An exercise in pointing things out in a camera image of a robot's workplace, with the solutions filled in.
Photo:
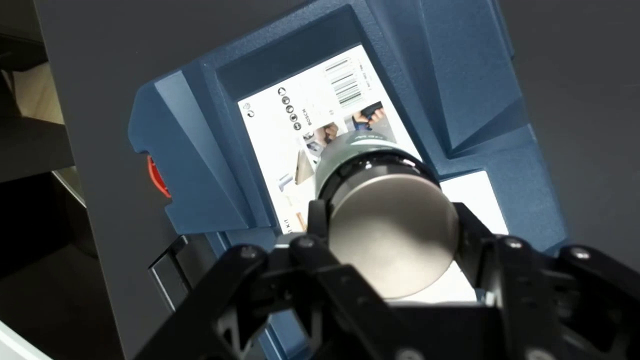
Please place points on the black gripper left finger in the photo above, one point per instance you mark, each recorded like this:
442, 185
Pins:
267, 292

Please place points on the blue plastic bin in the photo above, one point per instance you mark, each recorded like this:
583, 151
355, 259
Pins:
201, 147

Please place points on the white printed paper label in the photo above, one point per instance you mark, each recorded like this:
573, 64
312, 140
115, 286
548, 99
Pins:
287, 126

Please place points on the dark bottle with brown cap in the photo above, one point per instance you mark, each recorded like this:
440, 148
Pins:
393, 232

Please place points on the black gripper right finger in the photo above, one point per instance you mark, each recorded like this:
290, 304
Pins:
552, 301

